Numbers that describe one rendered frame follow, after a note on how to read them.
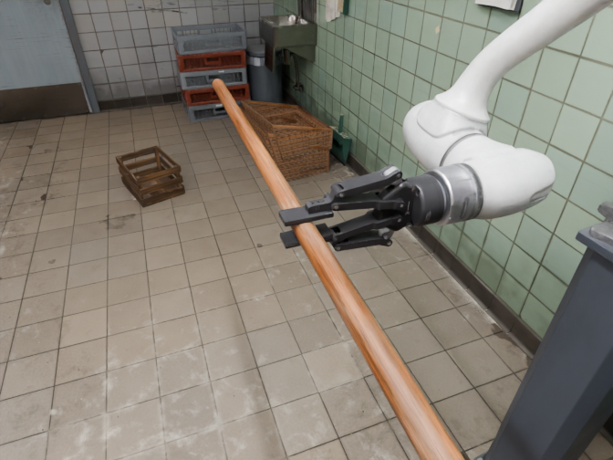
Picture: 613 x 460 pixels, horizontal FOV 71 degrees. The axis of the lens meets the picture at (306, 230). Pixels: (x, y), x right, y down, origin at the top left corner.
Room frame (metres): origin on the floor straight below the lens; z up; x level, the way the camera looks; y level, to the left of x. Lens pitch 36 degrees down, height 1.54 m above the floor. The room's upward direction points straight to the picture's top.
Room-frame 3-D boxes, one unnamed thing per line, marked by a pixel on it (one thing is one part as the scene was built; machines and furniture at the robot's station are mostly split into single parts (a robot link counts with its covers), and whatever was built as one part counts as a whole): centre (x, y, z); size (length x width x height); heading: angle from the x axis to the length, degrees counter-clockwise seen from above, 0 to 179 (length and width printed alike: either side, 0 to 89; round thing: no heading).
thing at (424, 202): (0.54, -0.15, 1.20); 0.09 x 0.07 x 0.08; 110
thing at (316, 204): (0.50, -0.02, 1.23); 0.05 x 0.01 x 0.03; 110
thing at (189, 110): (4.12, 0.88, 0.08); 0.60 x 0.40 x 0.16; 112
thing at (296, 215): (0.49, 0.00, 1.21); 0.07 x 0.03 x 0.01; 110
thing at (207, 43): (4.11, 0.87, 0.68); 0.60 x 0.40 x 0.16; 110
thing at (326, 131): (3.00, 0.15, 0.32); 0.56 x 0.49 x 0.28; 28
